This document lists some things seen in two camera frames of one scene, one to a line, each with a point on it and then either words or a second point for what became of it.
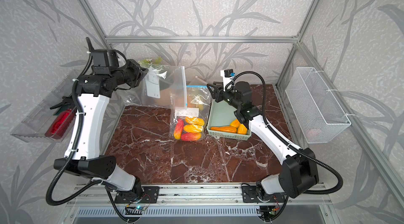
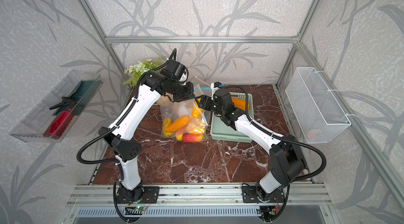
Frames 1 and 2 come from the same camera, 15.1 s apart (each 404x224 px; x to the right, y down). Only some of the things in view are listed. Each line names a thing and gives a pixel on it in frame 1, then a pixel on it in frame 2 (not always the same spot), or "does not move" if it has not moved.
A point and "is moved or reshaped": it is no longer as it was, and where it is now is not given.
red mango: [178, 129] -> [186, 137]
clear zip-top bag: [161, 86] is moved or reshaped
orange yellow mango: [193, 128] does not move
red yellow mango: [191, 136] does not move
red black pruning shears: [64, 114] does not move
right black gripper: [218, 91] -> [204, 98]
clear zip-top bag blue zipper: [188, 124] is moved or reshaped
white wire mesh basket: [320, 116] does not move
